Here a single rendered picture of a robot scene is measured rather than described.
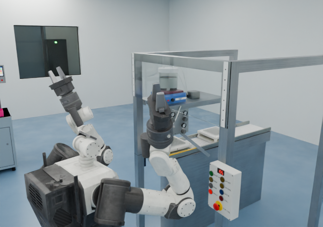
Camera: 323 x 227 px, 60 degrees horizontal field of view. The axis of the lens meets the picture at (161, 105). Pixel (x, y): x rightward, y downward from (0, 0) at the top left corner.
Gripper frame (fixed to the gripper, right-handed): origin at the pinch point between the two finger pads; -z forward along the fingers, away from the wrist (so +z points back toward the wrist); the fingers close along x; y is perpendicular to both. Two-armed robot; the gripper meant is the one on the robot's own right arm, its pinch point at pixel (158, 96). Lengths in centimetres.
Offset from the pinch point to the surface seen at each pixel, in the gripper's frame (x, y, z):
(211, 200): 15, 30, 87
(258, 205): 77, 121, 219
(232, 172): 13, 39, 63
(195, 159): 81, 47, 129
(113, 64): 575, 13, 293
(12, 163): 225, -152, 230
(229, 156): 24, 43, 65
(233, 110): 34, 47, 42
